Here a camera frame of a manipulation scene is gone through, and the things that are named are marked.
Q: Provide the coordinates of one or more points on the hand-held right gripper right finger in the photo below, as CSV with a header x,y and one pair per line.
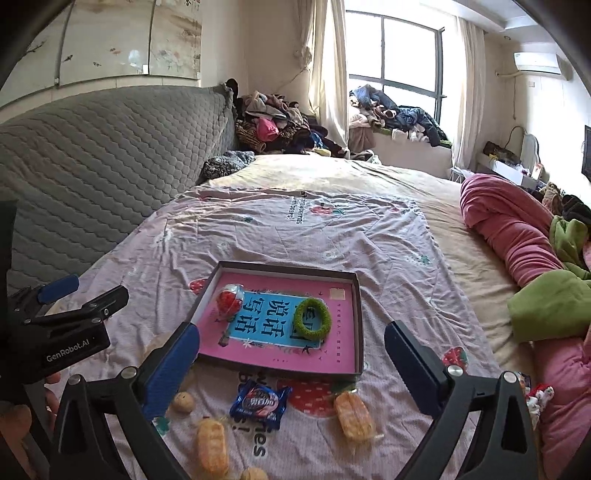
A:
x,y
411,369

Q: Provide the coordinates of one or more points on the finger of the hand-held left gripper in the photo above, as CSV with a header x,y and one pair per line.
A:
x,y
108,301
60,285

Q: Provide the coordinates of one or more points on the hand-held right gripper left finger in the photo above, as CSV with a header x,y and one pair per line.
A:
x,y
173,369

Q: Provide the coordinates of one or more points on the small round tan pastry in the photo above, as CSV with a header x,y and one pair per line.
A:
x,y
183,402
254,474

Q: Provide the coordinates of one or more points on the shallow grey cardboard box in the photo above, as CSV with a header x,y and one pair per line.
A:
x,y
356,323

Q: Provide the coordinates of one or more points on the bread packet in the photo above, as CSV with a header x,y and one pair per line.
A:
x,y
353,415
212,445

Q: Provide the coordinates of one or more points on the blue cookie packet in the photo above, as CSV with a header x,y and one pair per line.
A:
x,y
261,404

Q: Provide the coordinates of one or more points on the person's left hand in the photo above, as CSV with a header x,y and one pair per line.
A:
x,y
16,422

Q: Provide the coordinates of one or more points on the red wrapped ball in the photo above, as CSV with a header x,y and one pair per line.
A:
x,y
229,302

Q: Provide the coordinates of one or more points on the red white patterned cloth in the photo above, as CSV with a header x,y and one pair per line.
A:
x,y
535,397

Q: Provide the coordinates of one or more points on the grey quilted headboard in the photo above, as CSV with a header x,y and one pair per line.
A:
x,y
92,161

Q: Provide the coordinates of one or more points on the green cloth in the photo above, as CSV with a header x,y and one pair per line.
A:
x,y
545,304

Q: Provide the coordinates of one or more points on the pink strawberry printed sheet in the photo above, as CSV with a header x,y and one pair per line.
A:
x,y
323,230

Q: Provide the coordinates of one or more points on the pink blanket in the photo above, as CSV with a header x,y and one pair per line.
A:
x,y
508,230

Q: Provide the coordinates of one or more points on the dark patterned cloth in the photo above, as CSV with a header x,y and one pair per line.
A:
x,y
226,166

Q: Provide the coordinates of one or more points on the beige bed sheet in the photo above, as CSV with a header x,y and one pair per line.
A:
x,y
346,175

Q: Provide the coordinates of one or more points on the cluttered white desk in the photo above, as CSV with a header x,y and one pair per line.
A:
x,y
508,161

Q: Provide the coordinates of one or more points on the pile of dark clothes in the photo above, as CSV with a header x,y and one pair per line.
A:
x,y
570,203

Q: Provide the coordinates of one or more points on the pile of mixed clothes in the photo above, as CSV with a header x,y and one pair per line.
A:
x,y
272,124

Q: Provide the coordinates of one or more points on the pile of clothes on windowsill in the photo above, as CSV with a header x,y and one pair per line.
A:
x,y
406,120

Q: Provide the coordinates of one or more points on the black television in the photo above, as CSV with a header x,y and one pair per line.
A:
x,y
587,152

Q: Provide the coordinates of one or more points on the cream curtain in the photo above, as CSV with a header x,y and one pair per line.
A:
x,y
328,55
471,92

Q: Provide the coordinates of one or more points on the window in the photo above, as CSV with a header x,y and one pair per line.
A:
x,y
406,55

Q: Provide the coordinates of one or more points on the white air conditioner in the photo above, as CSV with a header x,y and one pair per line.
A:
x,y
538,64

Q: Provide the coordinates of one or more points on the painted wall panel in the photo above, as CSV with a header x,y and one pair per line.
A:
x,y
92,46

